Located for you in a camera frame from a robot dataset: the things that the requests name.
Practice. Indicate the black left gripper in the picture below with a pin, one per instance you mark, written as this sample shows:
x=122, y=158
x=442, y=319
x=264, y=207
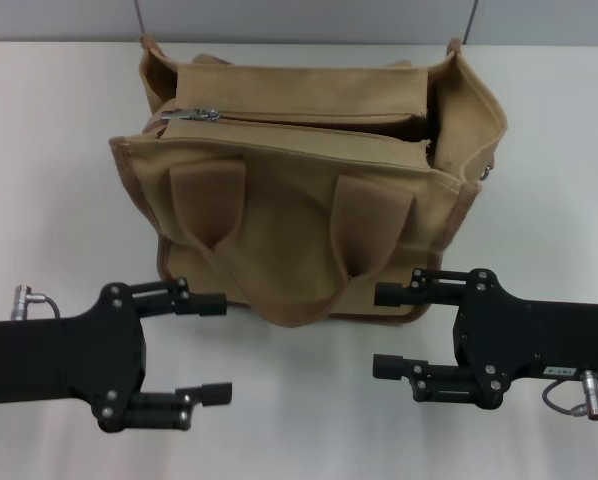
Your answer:
x=54, y=360

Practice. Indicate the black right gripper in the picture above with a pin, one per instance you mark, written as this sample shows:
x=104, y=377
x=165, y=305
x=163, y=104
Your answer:
x=529, y=345

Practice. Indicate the khaki canvas food bag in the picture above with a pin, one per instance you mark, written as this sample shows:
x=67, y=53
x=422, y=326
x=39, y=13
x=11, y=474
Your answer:
x=299, y=200

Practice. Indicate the silver metal zipper pull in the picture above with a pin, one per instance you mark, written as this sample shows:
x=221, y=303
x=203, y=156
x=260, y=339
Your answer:
x=189, y=115

